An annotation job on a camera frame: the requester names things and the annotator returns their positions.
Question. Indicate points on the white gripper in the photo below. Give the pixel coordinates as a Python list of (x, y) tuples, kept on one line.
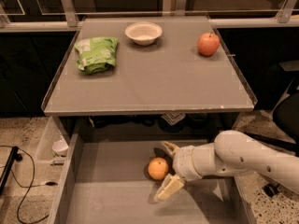
[(183, 162)]

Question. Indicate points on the orange fruit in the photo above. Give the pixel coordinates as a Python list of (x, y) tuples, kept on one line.
[(158, 168)]

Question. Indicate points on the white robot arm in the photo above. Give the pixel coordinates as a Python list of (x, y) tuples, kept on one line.
[(231, 153)]

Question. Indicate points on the open grey drawer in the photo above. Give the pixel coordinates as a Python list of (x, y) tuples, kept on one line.
[(106, 183)]

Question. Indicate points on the white bowl in bin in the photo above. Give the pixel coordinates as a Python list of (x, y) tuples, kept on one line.
[(60, 147)]

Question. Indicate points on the black office chair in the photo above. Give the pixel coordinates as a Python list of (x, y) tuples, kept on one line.
[(286, 112)]

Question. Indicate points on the clear plastic storage bin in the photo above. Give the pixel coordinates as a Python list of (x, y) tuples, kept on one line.
[(44, 152)]

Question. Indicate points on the red apple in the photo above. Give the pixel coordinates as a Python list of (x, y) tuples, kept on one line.
[(208, 44)]

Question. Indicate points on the green chip bag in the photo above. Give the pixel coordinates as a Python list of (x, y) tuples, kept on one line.
[(96, 54)]

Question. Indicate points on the white paper bowl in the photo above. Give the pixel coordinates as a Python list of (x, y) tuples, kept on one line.
[(143, 33)]

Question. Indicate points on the black flat device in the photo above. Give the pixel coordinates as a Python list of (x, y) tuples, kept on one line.
[(10, 160)]

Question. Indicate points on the metal railing bracket right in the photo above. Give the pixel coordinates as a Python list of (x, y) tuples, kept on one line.
[(285, 13)]

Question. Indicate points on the metal railing bracket left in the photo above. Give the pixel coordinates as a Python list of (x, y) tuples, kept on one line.
[(70, 13)]

